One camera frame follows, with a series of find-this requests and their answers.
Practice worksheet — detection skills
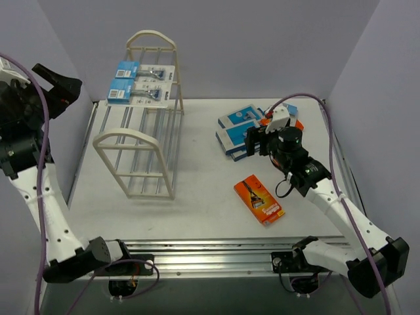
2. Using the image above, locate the blue Gillette razor blister pack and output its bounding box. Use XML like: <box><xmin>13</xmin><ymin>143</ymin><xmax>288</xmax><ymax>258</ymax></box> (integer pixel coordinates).
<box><xmin>115</xmin><ymin>60</ymin><xmax>175</xmax><ymax>82</ymax></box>

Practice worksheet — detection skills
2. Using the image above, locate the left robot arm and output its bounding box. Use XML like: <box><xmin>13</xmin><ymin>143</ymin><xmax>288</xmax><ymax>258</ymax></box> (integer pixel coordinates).
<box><xmin>1</xmin><ymin>59</ymin><xmax>133</xmax><ymax>284</ymax></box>

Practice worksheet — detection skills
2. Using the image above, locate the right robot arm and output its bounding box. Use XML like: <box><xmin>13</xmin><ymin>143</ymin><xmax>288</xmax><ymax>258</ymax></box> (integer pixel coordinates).
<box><xmin>245</xmin><ymin>127</ymin><xmax>410</xmax><ymax>298</ymax></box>

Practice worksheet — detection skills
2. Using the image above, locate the cream metal-rod shelf rack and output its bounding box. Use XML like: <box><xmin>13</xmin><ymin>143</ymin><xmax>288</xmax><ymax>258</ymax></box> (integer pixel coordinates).
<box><xmin>92</xmin><ymin>30</ymin><xmax>184</xmax><ymax>200</ymax></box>

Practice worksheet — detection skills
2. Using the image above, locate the lower blue Harry's box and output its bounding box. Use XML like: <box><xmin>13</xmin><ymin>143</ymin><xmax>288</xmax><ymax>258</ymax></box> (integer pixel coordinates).
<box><xmin>215</xmin><ymin>119</ymin><xmax>259</xmax><ymax>161</ymax></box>

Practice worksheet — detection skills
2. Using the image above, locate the blue harry's box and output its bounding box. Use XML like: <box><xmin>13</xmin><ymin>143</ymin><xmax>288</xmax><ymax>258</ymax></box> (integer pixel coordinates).
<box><xmin>217</xmin><ymin>104</ymin><xmax>264</xmax><ymax>128</ymax></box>
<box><xmin>215</xmin><ymin>119</ymin><xmax>259</xmax><ymax>161</ymax></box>

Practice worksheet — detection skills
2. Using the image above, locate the upper blue Harry's box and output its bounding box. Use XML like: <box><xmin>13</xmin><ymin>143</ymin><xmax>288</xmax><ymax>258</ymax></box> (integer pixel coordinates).
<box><xmin>217</xmin><ymin>104</ymin><xmax>264</xmax><ymax>128</ymax></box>

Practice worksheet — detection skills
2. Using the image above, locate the orange Gillette Fusion box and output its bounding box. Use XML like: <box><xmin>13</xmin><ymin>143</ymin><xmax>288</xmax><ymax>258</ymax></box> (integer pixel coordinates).
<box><xmin>234</xmin><ymin>175</ymin><xmax>285</xmax><ymax>226</ymax></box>

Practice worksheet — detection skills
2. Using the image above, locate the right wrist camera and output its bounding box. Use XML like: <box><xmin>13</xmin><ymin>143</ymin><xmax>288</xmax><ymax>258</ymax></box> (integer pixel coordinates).
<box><xmin>265</xmin><ymin>105</ymin><xmax>290</xmax><ymax>134</ymax></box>

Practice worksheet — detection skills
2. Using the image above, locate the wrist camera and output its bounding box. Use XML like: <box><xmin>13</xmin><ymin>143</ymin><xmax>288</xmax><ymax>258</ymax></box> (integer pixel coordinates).
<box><xmin>0</xmin><ymin>58</ymin><xmax>28</xmax><ymax>85</ymax></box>
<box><xmin>265</xmin><ymin>105</ymin><xmax>290</xmax><ymax>134</ymax></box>

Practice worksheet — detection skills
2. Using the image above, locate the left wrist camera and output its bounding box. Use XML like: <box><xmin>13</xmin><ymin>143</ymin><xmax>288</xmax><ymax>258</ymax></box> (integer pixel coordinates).
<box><xmin>0</xmin><ymin>58</ymin><xmax>28</xmax><ymax>85</ymax></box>

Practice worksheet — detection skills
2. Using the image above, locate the aluminium rail frame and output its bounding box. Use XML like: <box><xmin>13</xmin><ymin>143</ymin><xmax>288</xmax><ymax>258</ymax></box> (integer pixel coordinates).
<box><xmin>64</xmin><ymin>99</ymin><xmax>350</xmax><ymax>278</ymax></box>

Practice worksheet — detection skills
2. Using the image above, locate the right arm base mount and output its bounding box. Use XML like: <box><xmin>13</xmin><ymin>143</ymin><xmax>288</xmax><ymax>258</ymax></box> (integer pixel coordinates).
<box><xmin>270</xmin><ymin>251</ymin><xmax>328</xmax><ymax>274</ymax></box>

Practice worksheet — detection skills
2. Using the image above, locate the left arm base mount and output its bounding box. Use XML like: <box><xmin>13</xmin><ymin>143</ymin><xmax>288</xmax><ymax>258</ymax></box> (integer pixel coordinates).
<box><xmin>102</xmin><ymin>253</ymin><xmax>155</xmax><ymax>276</ymax></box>

